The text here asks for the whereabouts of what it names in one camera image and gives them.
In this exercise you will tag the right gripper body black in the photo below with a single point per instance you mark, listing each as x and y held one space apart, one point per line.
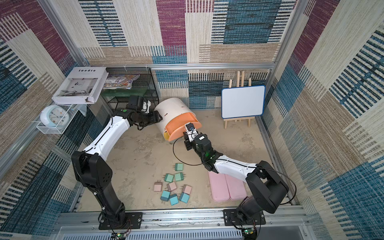
186 139

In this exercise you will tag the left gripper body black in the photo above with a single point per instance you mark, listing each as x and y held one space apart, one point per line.
146 119

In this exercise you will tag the white round drawer cabinet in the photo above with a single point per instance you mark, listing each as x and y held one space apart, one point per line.
169 109

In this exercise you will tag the green plug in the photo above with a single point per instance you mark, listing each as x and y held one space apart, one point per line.
179 177
169 178
179 167

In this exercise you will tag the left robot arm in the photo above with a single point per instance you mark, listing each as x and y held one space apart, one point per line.
90 166

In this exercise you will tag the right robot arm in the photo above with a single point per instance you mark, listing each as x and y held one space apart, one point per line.
267 187

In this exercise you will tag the green book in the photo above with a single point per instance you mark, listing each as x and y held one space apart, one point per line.
123 92

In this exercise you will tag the wooden easel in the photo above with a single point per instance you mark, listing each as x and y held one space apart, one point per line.
235 102

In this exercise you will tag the pink plug right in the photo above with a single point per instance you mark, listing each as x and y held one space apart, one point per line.
187 189

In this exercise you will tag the pink plug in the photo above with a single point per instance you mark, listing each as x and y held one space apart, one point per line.
171 187
187 189
158 186

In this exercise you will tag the colourful snack bag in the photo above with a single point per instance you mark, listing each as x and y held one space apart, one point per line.
115 82

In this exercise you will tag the pink case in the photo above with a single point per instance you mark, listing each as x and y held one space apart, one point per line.
225 188

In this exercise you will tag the pink plug middle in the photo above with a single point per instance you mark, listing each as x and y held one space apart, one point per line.
171 187

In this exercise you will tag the blue plug right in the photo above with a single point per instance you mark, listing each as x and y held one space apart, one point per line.
184 197

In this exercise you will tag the blue plug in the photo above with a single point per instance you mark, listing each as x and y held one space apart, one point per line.
184 197
174 199
165 196

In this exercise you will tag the blue framed whiteboard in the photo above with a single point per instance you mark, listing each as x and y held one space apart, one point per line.
256 99

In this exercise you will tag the pink plug left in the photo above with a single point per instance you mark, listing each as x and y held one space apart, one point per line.
158 186

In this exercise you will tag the blue plug middle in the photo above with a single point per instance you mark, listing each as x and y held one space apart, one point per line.
174 199

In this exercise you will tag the blue plug left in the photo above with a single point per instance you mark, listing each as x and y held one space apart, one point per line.
165 196

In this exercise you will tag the white magazine box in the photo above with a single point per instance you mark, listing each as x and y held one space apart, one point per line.
82 86

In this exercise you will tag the white alarm clock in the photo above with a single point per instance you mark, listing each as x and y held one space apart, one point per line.
54 116

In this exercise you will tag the black wire shelf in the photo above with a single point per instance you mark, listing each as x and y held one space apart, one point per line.
144 86

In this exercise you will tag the clear wire basket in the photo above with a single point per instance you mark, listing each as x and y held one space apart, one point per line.
71 109

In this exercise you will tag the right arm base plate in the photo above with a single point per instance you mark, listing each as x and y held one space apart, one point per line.
232 217

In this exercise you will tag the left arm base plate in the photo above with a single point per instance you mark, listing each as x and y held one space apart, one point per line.
131 220

